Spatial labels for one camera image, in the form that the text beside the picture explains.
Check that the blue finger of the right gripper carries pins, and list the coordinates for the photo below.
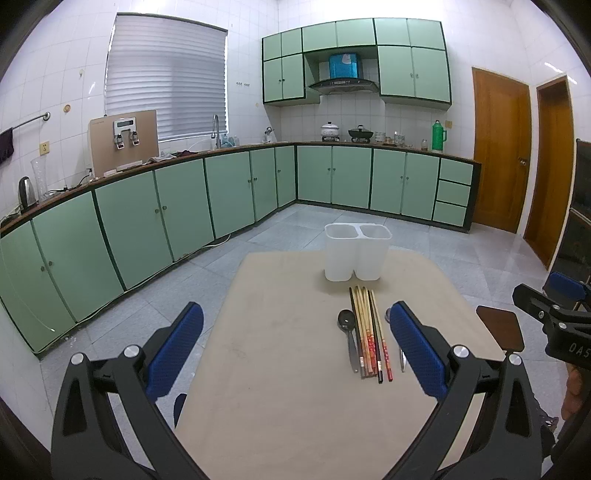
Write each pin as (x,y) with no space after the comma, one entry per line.
(534,303)
(566,286)

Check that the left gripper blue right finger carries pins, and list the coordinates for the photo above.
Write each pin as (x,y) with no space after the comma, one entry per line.
(424,347)

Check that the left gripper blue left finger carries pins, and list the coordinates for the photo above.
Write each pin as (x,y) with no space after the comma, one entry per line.
(168,348)

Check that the red-ended bamboo chopstick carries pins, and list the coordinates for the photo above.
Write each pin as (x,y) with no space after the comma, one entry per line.
(383,342)

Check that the plain bamboo chopstick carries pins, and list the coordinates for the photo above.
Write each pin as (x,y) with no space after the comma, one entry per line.
(374,336)

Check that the red-patterned bamboo chopstick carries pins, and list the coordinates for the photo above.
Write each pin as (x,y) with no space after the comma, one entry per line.
(369,334)

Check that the black spoon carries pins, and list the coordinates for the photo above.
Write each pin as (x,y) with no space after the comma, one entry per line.
(346,323)

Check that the orange-red bamboo chopstick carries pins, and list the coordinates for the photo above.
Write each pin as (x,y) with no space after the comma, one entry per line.
(366,345)

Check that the black chopstick with inlay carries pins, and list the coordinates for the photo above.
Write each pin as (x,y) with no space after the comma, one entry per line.
(356,331)

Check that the striped red bamboo chopstick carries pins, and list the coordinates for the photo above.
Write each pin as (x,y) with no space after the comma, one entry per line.
(359,322)

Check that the green lower kitchen cabinets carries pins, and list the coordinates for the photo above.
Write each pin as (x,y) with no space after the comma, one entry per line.
(63,261)

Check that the green kitchen cabinets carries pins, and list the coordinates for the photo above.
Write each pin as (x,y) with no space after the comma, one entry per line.
(403,60)
(63,261)

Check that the chrome kitchen faucet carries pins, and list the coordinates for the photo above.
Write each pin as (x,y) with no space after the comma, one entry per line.
(216,132)

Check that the green upper kitchen cabinets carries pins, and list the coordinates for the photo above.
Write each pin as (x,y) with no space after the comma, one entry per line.
(403,60)

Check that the person's right hand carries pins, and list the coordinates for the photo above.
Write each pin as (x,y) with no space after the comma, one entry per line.
(577,390)

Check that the black oven cabinet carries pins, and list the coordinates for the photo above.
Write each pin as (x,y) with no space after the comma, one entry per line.
(573,257)

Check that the brown wooden stool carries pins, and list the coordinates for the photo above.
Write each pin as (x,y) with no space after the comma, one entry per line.
(503,326)

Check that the brown wooden door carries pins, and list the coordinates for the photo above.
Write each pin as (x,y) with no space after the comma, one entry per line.
(554,171)
(503,141)

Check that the white two-compartment utensil holder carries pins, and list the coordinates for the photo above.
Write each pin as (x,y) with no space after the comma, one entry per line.
(355,249)

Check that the green thermos flask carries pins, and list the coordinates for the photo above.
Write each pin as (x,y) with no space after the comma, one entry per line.
(439,136)

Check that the steel electric kettle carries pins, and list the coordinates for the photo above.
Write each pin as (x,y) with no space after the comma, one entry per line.
(26,194)

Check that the clear glass jug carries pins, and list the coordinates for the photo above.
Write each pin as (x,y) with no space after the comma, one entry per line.
(39,168)

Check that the black wok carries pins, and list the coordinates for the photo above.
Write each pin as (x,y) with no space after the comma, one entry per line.
(360,134)

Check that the white cooking pot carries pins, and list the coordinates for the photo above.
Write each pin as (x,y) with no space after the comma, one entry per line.
(330,132)

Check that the dark hanging towel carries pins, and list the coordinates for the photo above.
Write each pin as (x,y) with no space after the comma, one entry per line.
(6,145)

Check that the white window blind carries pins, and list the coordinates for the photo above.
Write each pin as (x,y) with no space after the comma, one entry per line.
(175,67)

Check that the black range hood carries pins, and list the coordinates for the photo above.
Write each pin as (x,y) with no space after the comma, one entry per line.
(341,73)

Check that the chrome towel rail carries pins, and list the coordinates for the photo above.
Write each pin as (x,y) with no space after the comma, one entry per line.
(43,117)

